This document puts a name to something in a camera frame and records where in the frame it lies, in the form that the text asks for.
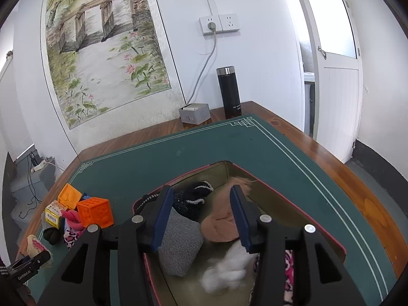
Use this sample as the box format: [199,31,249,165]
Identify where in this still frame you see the grey concrete stairs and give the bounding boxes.
[10,144,58,231]

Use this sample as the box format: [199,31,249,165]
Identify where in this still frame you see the pink foam curler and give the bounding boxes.
[61,209,84,231]

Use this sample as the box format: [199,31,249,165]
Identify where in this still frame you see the light orange rubber cube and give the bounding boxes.
[57,183,82,210]

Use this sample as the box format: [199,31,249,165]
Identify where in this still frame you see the white door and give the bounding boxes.
[302,0,362,163]

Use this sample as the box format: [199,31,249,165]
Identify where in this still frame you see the white power strip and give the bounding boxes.
[30,160,48,173]

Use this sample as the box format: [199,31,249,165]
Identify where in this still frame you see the black white knitted cloth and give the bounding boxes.
[133,180,214,215]

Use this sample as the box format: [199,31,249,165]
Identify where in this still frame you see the grey box device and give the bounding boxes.
[179,104,211,125]

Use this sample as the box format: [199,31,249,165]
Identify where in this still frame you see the yellow paper box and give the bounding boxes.
[44,200,67,229]

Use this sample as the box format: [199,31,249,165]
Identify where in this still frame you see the grey knitted sock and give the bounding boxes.
[158,208,204,277]

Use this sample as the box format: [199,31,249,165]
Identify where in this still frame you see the landscape scroll painting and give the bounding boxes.
[44,0,184,130]

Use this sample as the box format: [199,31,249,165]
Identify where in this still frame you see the grey power cable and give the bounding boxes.
[185,21,219,106]

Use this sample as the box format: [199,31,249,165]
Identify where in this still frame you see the pink leopard print cloth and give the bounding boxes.
[248,249,294,305]

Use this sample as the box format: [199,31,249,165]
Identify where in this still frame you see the red metal tin box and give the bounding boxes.
[143,161,362,305]

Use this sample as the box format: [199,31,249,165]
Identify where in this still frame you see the dark orange rubber cube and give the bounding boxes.
[77,197,115,229]

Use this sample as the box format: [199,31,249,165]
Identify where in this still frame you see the white wall socket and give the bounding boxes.
[198,14,241,35]

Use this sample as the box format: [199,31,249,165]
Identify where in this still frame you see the green table mat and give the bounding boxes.
[25,115,399,306]

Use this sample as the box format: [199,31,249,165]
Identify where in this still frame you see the pink brown cloth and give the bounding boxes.
[200,176,255,243]

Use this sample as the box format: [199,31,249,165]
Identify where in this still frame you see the black thermos bottle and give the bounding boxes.
[216,66,241,119]

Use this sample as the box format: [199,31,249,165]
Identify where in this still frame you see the white fluffy cloth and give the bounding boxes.
[200,240,257,294]

